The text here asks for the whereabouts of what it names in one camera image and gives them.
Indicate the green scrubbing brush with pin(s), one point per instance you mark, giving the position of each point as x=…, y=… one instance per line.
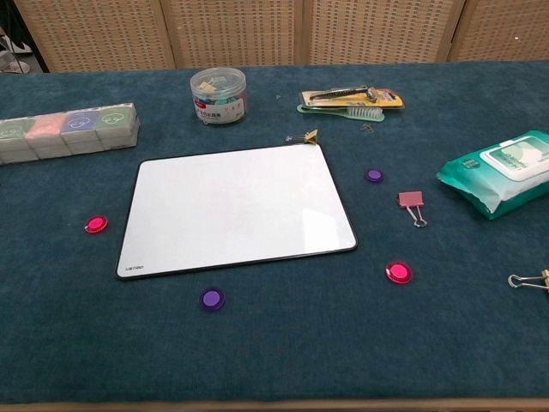
x=364, y=113

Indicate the yellow razor blister pack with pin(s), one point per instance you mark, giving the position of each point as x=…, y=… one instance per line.
x=351, y=98

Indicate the white magnetic whiteboard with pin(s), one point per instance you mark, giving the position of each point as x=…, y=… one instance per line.
x=236, y=206

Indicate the teal table cover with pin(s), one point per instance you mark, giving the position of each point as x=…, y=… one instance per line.
x=274, y=343

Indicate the wicker folding screen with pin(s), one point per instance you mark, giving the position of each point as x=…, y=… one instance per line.
x=257, y=30

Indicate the gold binder clip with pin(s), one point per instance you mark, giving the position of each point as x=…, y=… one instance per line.
x=311, y=137
x=545, y=279

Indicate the green wet wipes pack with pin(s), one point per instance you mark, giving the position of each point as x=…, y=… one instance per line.
x=502, y=171

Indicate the red round magnet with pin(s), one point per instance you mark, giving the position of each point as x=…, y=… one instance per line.
x=95, y=224
x=398, y=272

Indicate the pink binder clip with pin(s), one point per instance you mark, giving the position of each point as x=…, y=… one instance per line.
x=411, y=200

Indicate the small metal paper clip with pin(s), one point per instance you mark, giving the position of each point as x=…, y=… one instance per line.
x=366, y=127

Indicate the clear jar of binder clips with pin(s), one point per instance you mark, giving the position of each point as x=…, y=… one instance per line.
x=218, y=101

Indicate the purple round magnet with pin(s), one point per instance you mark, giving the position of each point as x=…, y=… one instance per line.
x=374, y=175
x=212, y=299

